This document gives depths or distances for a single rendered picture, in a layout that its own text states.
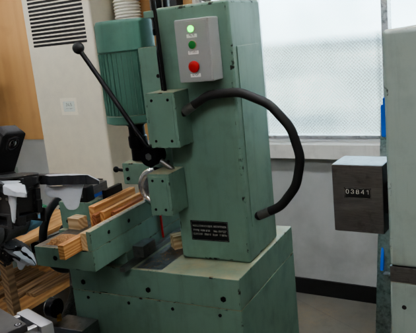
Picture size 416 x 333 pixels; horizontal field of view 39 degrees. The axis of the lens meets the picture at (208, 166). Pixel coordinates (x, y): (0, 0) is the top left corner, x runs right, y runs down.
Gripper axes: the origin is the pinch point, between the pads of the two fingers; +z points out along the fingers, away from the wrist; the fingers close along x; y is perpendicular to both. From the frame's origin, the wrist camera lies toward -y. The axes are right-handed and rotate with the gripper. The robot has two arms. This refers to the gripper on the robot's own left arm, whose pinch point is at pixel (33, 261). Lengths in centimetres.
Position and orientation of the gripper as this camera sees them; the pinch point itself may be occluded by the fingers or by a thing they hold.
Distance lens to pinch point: 226.0
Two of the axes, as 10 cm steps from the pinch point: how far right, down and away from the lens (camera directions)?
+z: 8.2, 5.0, -2.8
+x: -4.5, 2.5, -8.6
